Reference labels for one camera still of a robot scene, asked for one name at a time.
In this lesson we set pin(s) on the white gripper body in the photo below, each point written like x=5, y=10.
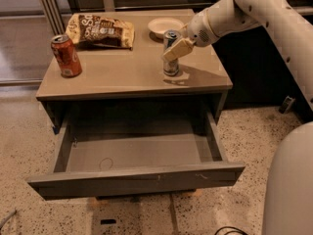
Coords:
x=201, y=29

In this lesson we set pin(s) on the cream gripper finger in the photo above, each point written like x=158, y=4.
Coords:
x=178, y=49

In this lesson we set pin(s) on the silver blue redbull can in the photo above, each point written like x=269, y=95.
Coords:
x=170, y=68

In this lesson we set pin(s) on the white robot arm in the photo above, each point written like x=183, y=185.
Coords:
x=288, y=207

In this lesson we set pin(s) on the grey drawer cabinet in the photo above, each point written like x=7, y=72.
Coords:
x=123, y=73

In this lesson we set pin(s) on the red soda can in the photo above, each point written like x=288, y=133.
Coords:
x=66, y=56

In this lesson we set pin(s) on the open grey top drawer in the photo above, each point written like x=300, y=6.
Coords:
x=110, y=157

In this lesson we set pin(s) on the white paper bowl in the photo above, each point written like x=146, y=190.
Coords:
x=160, y=26

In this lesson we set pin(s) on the brown chip bag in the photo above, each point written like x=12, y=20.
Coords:
x=100, y=31

